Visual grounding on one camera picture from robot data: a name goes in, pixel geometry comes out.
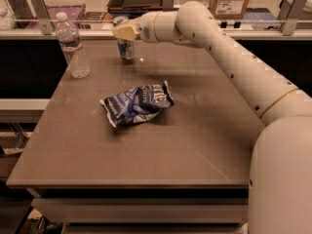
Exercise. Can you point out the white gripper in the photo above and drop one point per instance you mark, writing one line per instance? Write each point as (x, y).
(146, 26)

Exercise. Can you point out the Red Bull can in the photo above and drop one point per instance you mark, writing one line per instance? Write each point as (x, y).
(126, 47)

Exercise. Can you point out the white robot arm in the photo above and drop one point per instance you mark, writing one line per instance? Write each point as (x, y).
(280, 180)

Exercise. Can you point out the purple plastic crate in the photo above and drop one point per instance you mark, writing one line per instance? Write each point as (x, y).
(74, 12)

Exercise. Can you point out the clear plastic water bottle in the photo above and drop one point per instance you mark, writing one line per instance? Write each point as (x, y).
(72, 47)

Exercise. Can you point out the blue crumpled chip bag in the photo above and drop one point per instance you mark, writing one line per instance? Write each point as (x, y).
(137, 105)

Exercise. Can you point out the cardboard box with label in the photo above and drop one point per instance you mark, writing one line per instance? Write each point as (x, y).
(228, 9)

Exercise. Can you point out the middle metal rail bracket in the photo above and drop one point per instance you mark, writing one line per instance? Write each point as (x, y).
(168, 5)

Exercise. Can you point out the metal rail bracket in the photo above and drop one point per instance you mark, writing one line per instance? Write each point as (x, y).
(43, 17)
(290, 22)
(168, 5)

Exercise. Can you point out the left metal rail bracket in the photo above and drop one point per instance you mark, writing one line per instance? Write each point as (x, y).
(43, 17)

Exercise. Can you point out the right metal rail bracket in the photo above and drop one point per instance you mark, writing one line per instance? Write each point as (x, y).
(290, 22)

